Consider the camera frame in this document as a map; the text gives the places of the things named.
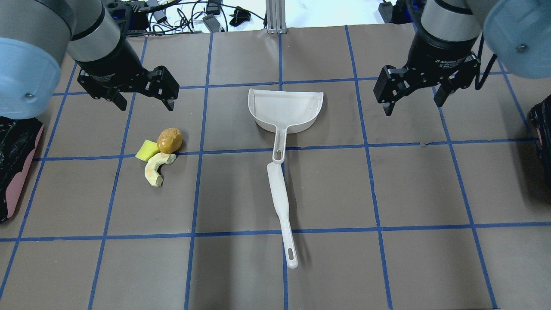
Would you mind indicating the grey power brick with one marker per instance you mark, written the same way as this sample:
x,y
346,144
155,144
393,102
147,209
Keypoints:
x,y
212,24

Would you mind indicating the right bin with black bag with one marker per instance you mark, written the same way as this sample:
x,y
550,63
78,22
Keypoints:
x,y
540,118

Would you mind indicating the aluminium frame post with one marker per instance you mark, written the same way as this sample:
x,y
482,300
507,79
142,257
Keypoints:
x,y
275,17

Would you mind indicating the yellow sponge piece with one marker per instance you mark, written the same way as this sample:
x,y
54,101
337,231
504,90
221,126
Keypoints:
x,y
147,150

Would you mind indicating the white plastic dustpan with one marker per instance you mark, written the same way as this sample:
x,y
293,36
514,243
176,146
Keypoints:
x,y
284,113

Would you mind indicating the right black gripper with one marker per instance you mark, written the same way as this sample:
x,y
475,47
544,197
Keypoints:
x,y
439,55

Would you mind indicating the brown potato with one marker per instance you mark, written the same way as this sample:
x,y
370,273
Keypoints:
x,y
170,140

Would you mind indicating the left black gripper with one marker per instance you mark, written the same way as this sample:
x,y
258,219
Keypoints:
x,y
112,61

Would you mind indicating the white hand brush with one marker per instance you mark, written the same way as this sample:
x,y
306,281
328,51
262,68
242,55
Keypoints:
x,y
279,195

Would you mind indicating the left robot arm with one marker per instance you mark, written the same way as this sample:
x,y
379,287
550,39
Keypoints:
x,y
37,34

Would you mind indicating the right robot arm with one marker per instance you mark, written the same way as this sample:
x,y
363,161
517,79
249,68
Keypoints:
x,y
516,31

